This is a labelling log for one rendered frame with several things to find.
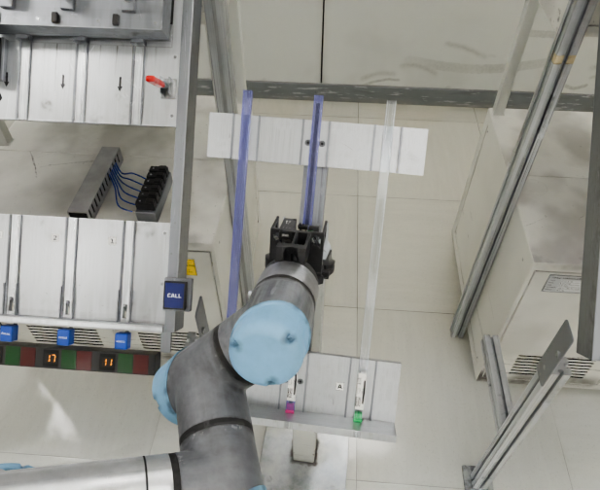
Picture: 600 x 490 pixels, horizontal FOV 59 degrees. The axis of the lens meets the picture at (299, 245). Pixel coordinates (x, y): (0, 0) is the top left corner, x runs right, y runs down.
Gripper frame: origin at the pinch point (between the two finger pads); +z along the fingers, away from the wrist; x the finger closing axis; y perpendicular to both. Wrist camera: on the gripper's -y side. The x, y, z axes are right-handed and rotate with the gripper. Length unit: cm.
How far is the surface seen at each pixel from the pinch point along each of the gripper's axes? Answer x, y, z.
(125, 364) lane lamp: 32.8, -29.3, 2.9
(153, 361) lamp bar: 27.7, -28.4, 3.6
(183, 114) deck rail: 26.0, 15.5, 19.0
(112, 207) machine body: 54, -14, 45
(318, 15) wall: 19, 38, 194
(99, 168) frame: 60, -6, 52
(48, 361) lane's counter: 48, -30, 2
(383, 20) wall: -12, 37, 196
